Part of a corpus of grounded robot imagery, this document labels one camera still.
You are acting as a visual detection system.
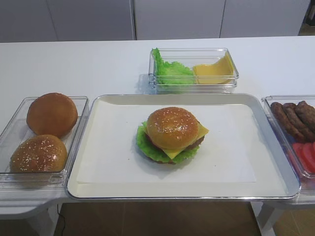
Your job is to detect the brown meat patty left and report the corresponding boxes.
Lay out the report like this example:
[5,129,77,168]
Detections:
[270,102,306,143]

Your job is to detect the yellow cheese slice on burger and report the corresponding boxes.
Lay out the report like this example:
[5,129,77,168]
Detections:
[162,123,209,159]

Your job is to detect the silver metal serving tray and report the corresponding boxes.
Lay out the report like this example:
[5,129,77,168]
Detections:
[67,93,300,199]

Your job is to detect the yellow cheese slices in container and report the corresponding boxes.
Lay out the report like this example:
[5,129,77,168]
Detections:
[193,53,234,85]

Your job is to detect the brown meat patty middle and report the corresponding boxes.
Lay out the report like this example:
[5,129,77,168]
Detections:
[283,103,315,142]

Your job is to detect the green lettuce in container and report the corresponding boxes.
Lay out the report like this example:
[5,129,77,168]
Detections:
[152,48,194,85]

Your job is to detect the sesame bun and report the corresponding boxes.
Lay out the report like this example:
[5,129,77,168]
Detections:
[10,135,67,173]
[147,107,199,150]

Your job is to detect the white parchment paper sheet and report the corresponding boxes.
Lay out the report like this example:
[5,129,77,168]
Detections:
[77,103,256,183]

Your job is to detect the green lettuce leaf on burger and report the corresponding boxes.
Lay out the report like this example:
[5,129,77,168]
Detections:
[136,121,199,164]

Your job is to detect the clear lettuce cheese container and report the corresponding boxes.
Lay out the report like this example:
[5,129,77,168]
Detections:
[148,48,239,94]

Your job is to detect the red tomato slices in container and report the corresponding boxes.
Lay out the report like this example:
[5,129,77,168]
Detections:
[292,143,315,176]

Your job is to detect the brown meat patty right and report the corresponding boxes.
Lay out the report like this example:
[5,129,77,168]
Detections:
[295,101,315,132]

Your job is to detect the bottom burger bun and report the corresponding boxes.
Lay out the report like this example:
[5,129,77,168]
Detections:
[156,160,176,165]

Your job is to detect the brown meat patty on burger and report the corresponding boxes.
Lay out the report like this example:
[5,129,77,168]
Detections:
[185,136,204,150]

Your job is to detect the sesame top bun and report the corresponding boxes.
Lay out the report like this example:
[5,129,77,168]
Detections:
[147,107,199,150]

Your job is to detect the plain brown bun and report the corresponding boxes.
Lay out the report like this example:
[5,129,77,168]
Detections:
[27,93,78,138]

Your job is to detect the clear patty tomato container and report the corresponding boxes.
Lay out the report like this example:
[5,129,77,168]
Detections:
[262,95,315,196]

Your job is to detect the red tomato slice on burger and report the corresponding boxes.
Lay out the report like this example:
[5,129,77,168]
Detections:
[145,133,161,149]

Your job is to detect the clear plastic bun container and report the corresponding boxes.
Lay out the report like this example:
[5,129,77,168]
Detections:
[0,96,89,190]

